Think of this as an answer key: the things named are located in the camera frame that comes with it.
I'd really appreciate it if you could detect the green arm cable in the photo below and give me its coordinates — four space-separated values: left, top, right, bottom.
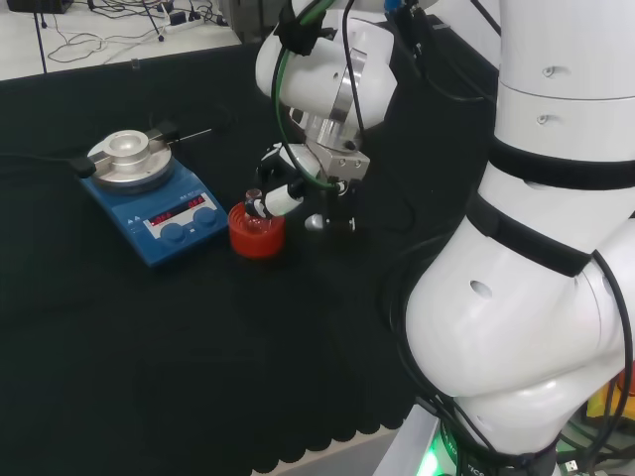
271 0 345 192

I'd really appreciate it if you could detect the orange flask support ring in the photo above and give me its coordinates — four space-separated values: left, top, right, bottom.
226 199 287 260

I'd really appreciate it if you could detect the clear round-bottom flask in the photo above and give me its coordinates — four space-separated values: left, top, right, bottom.
242 187 272 237

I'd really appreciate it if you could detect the white power strip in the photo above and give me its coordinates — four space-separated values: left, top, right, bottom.
162 9 234 35

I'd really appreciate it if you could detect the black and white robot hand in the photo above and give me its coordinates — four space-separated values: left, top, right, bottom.
246 141 371 234

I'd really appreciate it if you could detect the steel temperature probe rod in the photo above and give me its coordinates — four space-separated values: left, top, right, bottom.
175 127 214 147

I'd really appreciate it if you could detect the blue base heater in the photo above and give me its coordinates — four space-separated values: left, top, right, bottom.
71 120 230 270

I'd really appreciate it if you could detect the yellow stop button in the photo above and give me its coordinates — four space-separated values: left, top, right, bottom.
584 376 627 422

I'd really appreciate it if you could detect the black tripod leg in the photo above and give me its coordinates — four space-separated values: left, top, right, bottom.
31 0 49 75

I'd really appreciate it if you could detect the black heater power cable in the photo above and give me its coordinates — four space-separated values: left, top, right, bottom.
0 152 83 166

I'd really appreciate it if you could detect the black equipment box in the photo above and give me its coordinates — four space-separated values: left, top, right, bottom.
5 0 74 16

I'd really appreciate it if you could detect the black bench cloth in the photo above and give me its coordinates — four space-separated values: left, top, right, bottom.
0 14 503 475

